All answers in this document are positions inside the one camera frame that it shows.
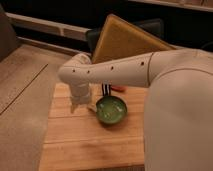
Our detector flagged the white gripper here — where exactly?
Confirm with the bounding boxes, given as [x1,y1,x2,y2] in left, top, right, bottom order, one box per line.
[69,83,97,113]

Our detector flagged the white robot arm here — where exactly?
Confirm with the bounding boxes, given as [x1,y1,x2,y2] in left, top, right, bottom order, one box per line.
[59,49,213,171]

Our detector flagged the dark striped bottle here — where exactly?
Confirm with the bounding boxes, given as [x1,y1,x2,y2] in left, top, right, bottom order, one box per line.
[102,84,111,96]

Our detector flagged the green bowl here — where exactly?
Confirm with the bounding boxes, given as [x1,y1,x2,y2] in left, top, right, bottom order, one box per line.
[96,96,127,124]

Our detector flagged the wooden table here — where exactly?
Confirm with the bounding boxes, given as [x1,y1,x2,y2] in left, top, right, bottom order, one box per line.
[39,83,147,171]

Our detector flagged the red-orange object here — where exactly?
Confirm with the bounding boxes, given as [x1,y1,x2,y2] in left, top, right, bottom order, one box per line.
[111,85,126,92]

